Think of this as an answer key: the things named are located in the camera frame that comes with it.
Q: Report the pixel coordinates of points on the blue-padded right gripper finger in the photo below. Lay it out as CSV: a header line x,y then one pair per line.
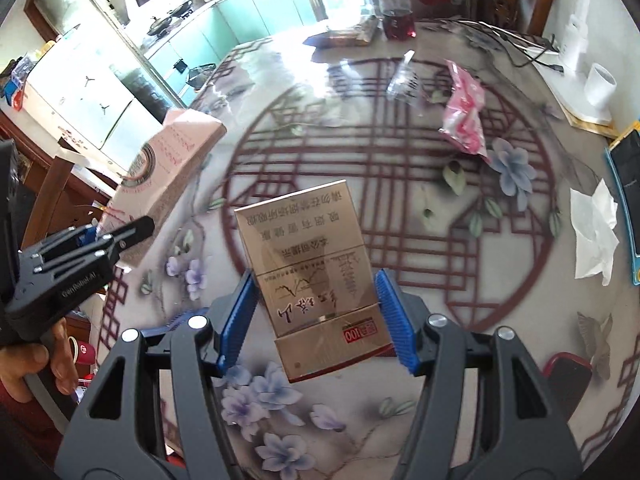
x,y
520,431
117,430

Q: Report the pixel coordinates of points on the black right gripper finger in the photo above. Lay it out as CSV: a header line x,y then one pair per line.
x,y
119,240

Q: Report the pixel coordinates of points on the pink white snack bag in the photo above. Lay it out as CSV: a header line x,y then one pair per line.
x,y
163,168

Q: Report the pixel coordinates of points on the pink cigarette box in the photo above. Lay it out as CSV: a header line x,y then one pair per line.
x,y
308,256

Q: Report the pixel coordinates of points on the person's left hand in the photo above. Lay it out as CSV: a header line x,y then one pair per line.
x,y
20,361

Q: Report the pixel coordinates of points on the red-cased smartphone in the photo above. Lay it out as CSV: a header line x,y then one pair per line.
x,y
568,377

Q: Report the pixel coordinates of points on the white two-door refrigerator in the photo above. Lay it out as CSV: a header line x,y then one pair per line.
x,y
74,94

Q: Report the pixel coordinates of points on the floral patterned tablecloth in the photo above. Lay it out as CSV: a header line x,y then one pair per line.
x,y
487,242

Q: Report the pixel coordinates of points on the black wok on stove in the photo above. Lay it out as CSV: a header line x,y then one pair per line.
x,y
159,25

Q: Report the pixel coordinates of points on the white crumpled tissue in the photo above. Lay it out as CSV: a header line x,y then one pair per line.
x,y
594,219

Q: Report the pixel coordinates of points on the pink plastic wrapper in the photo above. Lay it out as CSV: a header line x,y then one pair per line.
x,y
461,124

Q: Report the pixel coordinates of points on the blue yellow kids tablet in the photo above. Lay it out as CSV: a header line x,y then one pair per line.
x,y
622,157

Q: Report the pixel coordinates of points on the dark packaged snack bag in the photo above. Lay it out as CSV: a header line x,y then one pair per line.
x,y
359,35

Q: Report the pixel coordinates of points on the clear plastic wrapper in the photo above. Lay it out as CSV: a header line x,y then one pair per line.
x,y
405,85

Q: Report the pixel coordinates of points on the white cup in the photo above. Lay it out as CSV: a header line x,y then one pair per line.
x,y
600,86

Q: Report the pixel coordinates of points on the white desk lamp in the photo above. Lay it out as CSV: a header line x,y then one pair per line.
x,y
564,77

